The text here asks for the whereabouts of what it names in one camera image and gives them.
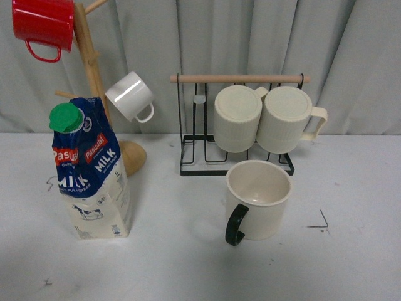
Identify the blue white milk carton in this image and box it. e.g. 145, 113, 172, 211
49, 97, 132, 239

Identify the cream ribbed mug left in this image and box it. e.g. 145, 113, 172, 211
213, 85, 268, 153

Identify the cream ribbed mug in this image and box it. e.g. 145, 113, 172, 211
256, 86, 328, 154
213, 85, 268, 153

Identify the wooden mug tree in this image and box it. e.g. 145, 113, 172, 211
73, 1, 147, 176

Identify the white enamel mug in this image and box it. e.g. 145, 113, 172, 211
106, 71, 155, 124

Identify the cream ribbed mug right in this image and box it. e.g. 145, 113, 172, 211
256, 86, 328, 154

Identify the grey curtain backdrop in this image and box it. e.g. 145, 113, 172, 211
0, 0, 401, 136

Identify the red enamel mug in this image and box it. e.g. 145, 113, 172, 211
12, 0, 75, 63

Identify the black wire cup rack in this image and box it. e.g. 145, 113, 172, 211
170, 73, 311, 176

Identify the cream cup with black handle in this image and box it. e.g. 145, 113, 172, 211
225, 160, 293, 246

